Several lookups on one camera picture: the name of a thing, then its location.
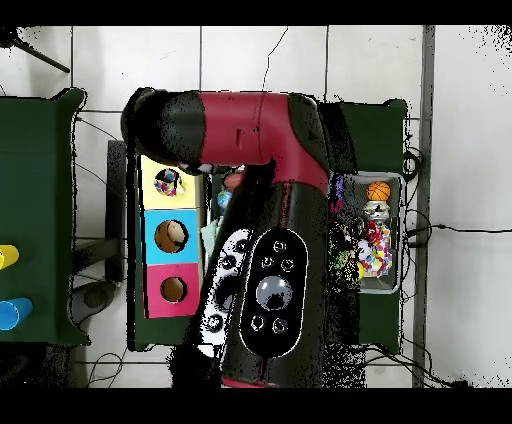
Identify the dark green table cloth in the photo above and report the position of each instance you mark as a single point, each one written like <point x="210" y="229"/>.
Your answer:
<point x="376" y="136"/>
<point x="36" y="180"/>

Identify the brown toy football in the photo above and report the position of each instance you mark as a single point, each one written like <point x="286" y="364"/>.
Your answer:
<point x="232" y="180"/>

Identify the globe print ball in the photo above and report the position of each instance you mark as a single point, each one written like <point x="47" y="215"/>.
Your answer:
<point x="224" y="198"/>

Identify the polka dot cloth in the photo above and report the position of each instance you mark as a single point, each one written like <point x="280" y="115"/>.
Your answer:
<point x="168" y="184"/>
<point x="378" y="252"/>

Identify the black tripod leg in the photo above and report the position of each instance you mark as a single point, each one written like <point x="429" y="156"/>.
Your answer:
<point x="40" y="55"/>

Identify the orange toy basketball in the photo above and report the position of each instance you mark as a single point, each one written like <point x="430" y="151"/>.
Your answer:
<point x="378" y="191"/>

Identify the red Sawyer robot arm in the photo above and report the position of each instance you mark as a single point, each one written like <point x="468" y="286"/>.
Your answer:
<point x="248" y="132"/>

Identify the yellow cup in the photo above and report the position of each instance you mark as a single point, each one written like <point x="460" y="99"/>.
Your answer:
<point x="8" y="256"/>

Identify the wooden box with three holes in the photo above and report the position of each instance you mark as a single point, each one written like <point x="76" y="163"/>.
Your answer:
<point x="188" y="200"/>

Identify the mint knitted cloth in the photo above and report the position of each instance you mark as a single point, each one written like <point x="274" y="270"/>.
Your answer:
<point x="210" y="236"/>

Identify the grey stand foot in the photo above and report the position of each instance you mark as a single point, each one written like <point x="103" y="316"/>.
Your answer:
<point x="94" y="298"/>

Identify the black upright panel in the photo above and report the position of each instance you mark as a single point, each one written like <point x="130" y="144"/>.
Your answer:
<point x="116" y="208"/>

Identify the blue cup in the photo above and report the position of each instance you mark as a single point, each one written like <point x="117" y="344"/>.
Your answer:
<point x="14" y="314"/>

